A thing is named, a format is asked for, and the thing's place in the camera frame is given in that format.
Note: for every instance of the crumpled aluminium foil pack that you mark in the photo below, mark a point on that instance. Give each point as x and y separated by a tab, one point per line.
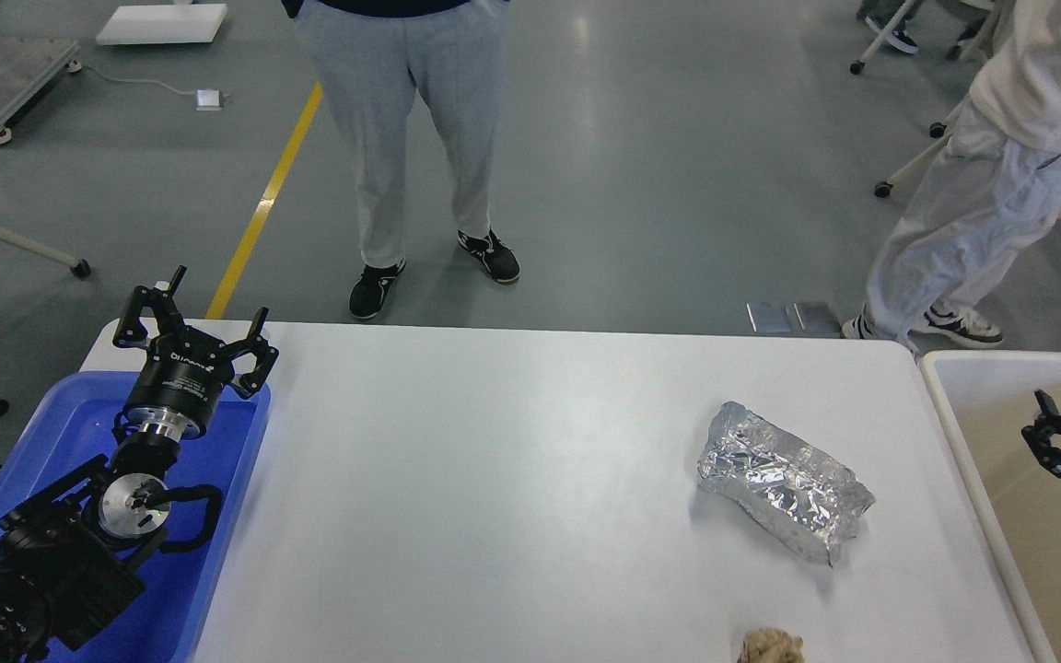
800	494

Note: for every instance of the crumpled brown paper ball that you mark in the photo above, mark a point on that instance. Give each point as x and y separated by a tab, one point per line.
771	645

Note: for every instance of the left metal floor plate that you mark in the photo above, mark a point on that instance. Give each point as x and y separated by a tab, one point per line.
769	318

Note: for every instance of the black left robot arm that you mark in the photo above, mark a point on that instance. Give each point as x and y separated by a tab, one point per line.
118	503

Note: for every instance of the white foam board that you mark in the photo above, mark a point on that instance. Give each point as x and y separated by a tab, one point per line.
156	24

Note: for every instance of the white floor power adapter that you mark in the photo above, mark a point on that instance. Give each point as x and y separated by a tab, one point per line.
208	99

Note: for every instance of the right metal floor plate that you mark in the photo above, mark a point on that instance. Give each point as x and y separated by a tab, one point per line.
817	318

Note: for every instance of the person in white clothes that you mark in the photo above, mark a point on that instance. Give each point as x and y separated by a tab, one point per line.
991	192

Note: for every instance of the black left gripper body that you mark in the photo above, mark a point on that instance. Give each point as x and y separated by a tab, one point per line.
184	375

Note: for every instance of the metal floor plate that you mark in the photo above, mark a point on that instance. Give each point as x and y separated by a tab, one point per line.
769	318
817	318

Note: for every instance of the seated person far right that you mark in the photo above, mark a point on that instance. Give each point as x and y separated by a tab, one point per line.
879	15

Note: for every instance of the beige plastic bin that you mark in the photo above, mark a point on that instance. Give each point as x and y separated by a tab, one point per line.
984	399

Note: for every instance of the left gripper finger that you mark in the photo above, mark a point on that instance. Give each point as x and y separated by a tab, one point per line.
254	344
131	332

